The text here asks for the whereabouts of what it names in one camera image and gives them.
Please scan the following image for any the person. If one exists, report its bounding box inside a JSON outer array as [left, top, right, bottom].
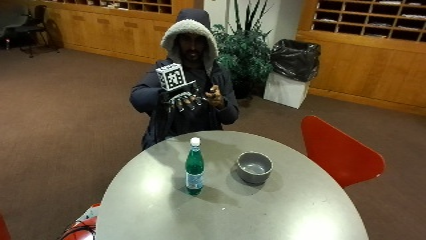
[[130, 8, 242, 151]]

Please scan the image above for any white marker cube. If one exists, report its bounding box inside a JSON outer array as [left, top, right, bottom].
[[155, 62, 188, 92]]

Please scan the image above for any green potted plant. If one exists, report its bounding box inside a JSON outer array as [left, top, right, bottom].
[[211, 0, 275, 100]]

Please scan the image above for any green plastic bottle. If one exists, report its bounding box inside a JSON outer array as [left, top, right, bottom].
[[184, 136, 206, 196]]

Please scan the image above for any grey bowl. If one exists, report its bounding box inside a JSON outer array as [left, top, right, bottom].
[[236, 151, 275, 185]]

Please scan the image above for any white bin with black bag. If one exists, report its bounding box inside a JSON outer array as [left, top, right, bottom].
[[263, 38, 323, 110]]

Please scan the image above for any wooden pigeonhole cabinet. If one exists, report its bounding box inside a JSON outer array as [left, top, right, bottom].
[[35, 0, 198, 64], [296, 0, 426, 116]]

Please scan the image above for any red chair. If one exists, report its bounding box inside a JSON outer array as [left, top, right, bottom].
[[300, 115, 387, 189], [0, 213, 14, 240]]

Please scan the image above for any black chair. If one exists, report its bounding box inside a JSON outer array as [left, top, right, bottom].
[[13, 4, 60, 58]]

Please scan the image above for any red and white bag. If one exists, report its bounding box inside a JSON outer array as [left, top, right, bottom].
[[60, 203, 102, 240]]

